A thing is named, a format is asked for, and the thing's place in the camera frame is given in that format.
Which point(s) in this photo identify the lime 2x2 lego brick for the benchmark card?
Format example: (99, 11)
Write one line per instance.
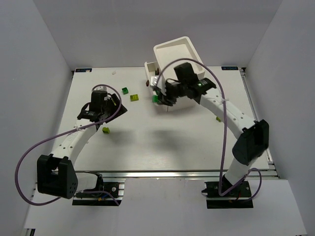
(134, 97)

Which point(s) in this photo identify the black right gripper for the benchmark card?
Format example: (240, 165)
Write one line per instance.
(165, 96)

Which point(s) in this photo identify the aluminium table frame rail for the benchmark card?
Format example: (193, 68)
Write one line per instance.
(272, 172)

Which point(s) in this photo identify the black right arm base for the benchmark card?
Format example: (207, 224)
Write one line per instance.
(237, 198)

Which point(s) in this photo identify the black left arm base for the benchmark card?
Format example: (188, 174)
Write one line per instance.
(107, 193)

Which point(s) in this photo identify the blue right corner label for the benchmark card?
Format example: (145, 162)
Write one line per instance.
(229, 68)

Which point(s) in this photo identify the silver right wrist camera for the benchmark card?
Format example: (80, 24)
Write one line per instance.
(156, 83)

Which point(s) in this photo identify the dark green 2x2 lego brick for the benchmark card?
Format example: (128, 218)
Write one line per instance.
(125, 90)

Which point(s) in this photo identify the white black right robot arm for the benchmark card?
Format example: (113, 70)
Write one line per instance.
(197, 82)

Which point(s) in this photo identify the blue left corner label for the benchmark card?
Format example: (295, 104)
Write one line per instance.
(83, 70)

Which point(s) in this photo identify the blue corner label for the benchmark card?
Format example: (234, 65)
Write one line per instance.
(83, 70)
(229, 68)

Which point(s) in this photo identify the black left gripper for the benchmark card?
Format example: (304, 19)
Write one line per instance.
(117, 106)

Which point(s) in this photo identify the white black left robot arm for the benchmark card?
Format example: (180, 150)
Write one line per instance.
(56, 175)

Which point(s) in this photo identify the white drawer cabinet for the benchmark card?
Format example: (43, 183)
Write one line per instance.
(179, 62)

